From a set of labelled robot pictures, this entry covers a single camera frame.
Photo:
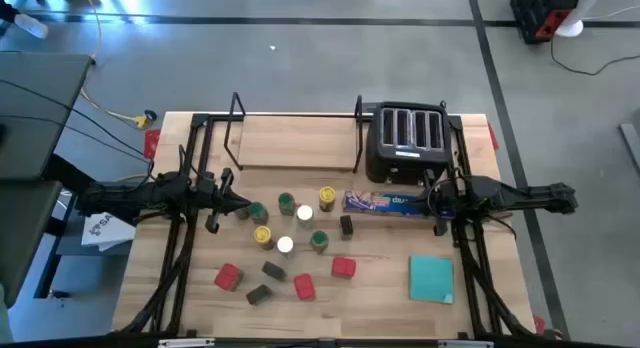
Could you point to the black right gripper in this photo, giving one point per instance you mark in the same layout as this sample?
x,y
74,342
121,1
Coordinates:
x,y
443,200

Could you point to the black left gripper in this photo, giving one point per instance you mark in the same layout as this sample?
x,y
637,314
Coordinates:
x,y
212,200

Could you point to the yellow lid spice jar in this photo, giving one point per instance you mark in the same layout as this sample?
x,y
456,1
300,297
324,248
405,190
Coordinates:
x,y
262,234
327,194
242,214

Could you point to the green lid oregano spice jar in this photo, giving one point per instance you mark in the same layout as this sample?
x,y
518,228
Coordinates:
x,y
257,210
319,238
286,202

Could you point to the white lid bagel seasoning jar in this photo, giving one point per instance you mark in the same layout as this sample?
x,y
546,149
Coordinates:
x,y
285,244
305,213

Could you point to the red lid smoked paprika tin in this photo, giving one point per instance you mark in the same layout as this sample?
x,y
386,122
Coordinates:
x,y
304,286
229,277
343,267

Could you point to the dark black pepper spice tin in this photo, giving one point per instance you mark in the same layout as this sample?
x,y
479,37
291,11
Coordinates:
x,y
346,225
259,294
274,270

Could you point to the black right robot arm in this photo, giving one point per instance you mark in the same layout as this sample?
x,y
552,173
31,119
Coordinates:
x,y
515,195

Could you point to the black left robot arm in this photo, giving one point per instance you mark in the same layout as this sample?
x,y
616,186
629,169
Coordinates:
x,y
130,195

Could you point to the blue plastic wrap box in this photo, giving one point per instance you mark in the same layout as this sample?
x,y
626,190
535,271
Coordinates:
x,y
370,202

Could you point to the black four slot toaster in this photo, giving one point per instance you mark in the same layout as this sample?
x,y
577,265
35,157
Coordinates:
x,y
385,163

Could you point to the teal square cloth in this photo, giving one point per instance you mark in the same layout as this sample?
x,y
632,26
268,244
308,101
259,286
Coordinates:
x,y
431,278

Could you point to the white printed paper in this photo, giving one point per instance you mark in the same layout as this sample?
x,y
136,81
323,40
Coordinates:
x,y
107,233

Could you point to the grey desk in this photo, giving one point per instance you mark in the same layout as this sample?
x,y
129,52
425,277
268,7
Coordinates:
x,y
25,238
35,148

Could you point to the red and black crate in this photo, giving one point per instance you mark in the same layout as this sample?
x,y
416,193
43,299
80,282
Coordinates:
x,y
530,13

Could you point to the white floor stand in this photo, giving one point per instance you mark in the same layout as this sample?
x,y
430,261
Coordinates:
x,y
569,29

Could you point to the person's foot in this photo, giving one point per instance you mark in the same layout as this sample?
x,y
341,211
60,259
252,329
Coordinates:
x,y
31,25

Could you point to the person's leg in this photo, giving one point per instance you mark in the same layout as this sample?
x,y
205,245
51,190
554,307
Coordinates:
x,y
7,10

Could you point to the black metal table frame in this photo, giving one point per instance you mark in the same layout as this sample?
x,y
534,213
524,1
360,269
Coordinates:
x,y
199,119

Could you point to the silver bracket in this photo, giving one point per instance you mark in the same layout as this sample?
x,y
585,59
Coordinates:
x,y
185,343
465,344

